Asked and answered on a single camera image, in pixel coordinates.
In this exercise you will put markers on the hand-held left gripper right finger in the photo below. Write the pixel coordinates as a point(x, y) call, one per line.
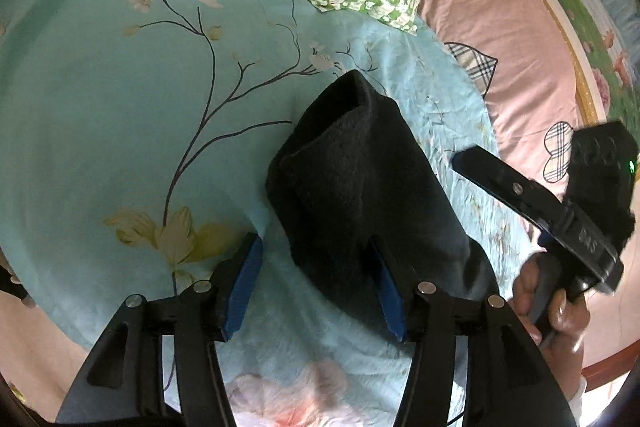
point(391, 299)

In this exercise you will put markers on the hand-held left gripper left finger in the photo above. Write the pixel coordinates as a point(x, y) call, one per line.
point(245, 287)

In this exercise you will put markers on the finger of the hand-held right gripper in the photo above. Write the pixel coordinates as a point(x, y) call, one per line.
point(482, 166)

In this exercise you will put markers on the black pants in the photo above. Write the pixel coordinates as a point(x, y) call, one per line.
point(350, 182)

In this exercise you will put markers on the person's right forearm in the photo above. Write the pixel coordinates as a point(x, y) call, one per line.
point(567, 374)

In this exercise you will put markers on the person's right hand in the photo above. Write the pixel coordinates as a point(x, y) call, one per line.
point(567, 319)

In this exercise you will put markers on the pink quilt with plaid hearts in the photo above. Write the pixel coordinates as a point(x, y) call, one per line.
point(500, 7)

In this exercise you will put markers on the blue floral bedsheet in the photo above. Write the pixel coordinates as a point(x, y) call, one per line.
point(100, 107)

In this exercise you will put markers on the wooden bed frame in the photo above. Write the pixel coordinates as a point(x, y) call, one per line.
point(610, 364)

